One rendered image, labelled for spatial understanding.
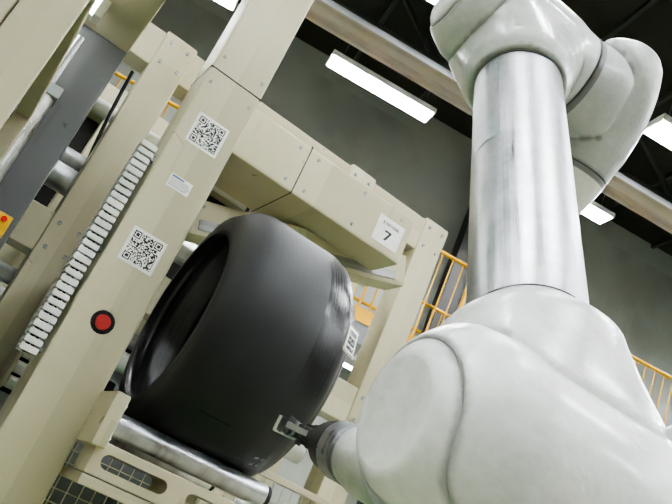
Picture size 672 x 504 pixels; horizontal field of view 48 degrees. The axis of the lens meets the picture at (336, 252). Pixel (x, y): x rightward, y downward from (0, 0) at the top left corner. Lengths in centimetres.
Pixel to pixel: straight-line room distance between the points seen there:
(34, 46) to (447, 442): 54
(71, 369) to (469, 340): 109
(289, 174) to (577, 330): 153
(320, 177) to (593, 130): 116
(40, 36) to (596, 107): 64
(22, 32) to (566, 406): 59
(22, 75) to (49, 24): 6
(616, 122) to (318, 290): 70
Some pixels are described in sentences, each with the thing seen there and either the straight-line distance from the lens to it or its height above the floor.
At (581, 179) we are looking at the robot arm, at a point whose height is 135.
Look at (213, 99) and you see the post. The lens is 169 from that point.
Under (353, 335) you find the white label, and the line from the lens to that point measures 153.
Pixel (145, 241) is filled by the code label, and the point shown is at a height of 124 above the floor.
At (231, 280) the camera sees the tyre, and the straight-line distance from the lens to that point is 145.
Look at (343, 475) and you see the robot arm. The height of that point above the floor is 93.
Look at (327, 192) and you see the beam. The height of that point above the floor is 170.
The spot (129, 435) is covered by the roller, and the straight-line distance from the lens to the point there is 145.
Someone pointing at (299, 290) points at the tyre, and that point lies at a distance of 147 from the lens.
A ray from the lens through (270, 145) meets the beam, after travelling 201.
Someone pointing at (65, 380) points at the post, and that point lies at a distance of 150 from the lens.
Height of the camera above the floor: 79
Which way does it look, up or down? 22 degrees up
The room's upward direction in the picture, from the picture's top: 24 degrees clockwise
